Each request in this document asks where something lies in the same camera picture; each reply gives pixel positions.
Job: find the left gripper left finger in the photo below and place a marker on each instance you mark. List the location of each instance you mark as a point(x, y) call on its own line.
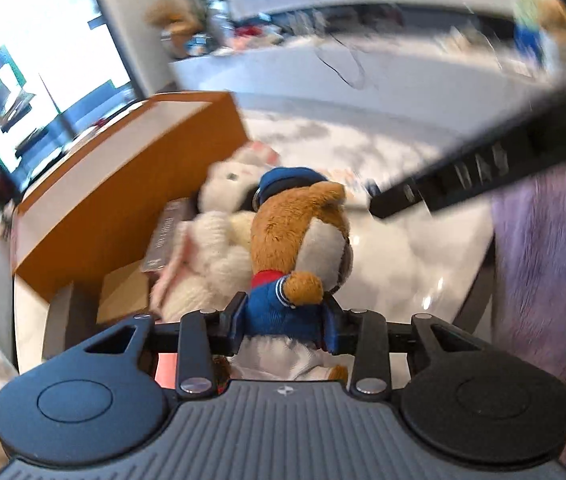
point(204, 334)

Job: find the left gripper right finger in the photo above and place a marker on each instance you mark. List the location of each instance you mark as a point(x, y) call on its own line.
point(363, 335)

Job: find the white crochet bunny plush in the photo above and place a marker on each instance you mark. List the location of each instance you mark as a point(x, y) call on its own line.
point(210, 259)

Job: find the gold cardboard box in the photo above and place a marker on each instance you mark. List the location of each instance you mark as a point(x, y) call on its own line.
point(124, 292)

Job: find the red panda plush toy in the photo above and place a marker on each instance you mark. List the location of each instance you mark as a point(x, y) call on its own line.
point(300, 254)

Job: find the purple fuzzy sleeve forearm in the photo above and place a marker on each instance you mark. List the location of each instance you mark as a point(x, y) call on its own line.
point(529, 306)

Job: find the white tv console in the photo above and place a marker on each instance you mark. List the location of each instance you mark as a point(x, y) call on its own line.
point(399, 75)

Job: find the grey card booklet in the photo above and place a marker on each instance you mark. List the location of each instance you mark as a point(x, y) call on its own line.
point(158, 252)

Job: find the dark grey small box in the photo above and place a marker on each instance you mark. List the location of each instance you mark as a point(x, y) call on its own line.
point(71, 319)

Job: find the orange cardboard storage box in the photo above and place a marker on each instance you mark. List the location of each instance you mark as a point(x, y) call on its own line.
point(96, 211)

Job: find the television screen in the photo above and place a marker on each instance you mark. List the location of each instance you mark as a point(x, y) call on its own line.
point(61, 73)

